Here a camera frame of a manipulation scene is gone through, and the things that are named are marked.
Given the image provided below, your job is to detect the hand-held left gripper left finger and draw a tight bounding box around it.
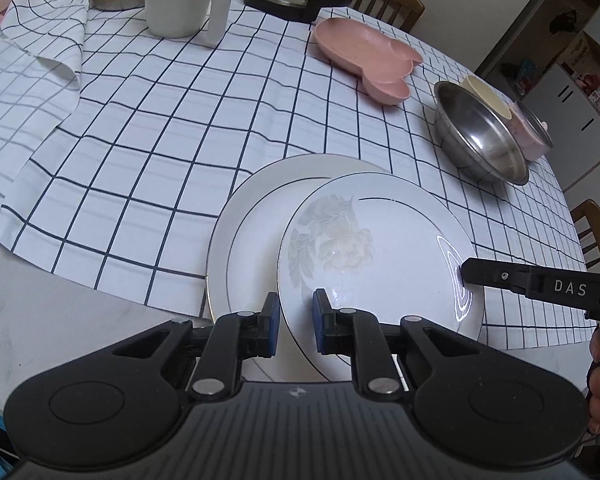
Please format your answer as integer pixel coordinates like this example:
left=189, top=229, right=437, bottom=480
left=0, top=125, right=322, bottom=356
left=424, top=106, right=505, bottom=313
left=112, top=292, right=283, bottom=402

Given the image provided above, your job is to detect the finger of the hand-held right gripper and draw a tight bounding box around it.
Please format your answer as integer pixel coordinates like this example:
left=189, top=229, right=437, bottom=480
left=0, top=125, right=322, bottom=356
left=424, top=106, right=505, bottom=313
left=458, top=257, right=532, bottom=302

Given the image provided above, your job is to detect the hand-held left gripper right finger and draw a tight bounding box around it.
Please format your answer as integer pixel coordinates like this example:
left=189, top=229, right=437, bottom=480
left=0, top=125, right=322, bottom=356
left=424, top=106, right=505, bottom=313
left=312, top=288, right=474, bottom=402

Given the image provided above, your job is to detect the white floral plate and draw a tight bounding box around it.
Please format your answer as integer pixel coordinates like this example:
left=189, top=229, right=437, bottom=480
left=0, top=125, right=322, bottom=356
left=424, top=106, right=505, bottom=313
left=277, top=171, right=486, bottom=382

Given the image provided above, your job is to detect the stainless steel bowl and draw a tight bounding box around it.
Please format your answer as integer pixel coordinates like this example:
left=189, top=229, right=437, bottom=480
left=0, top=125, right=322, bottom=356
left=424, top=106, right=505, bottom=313
left=433, top=80, right=530, bottom=184

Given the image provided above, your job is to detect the cream bowl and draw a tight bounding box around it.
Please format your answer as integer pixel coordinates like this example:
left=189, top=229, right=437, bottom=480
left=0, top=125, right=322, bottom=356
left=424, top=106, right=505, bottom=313
left=460, top=75, right=514, bottom=121

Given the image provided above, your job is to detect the wooden slat-back chair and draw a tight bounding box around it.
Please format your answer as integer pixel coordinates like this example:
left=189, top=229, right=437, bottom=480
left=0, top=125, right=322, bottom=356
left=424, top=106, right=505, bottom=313
left=570, top=199, right=600, bottom=276
left=330, top=0, right=426, bottom=33

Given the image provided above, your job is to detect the plain white silver-rimmed plate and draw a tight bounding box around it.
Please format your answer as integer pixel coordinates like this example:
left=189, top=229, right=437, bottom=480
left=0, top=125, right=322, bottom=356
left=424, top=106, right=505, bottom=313
left=206, top=154, right=396, bottom=386

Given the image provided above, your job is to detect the pink bowl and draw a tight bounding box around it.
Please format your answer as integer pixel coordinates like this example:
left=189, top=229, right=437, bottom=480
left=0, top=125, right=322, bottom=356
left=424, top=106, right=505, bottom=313
left=509, top=101, right=554, bottom=163

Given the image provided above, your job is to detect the white cabinet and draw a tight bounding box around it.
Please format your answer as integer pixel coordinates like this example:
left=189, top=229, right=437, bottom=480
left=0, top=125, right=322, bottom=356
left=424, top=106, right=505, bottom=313
left=477, top=0, right=600, bottom=201

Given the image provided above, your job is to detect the white checked tablecloth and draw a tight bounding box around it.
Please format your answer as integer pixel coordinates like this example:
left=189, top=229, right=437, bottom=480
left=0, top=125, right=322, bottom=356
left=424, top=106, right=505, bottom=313
left=0, top=0, right=600, bottom=352

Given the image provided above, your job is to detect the pink rabbit-shaped plate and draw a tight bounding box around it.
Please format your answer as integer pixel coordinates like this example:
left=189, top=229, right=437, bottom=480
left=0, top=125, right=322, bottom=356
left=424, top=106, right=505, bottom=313
left=313, top=17, right=425, bottom=108

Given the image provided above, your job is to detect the white plastic jug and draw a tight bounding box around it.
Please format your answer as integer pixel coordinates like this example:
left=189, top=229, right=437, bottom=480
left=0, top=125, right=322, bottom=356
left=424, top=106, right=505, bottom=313
left=144, top=0, right=232, bottom=47

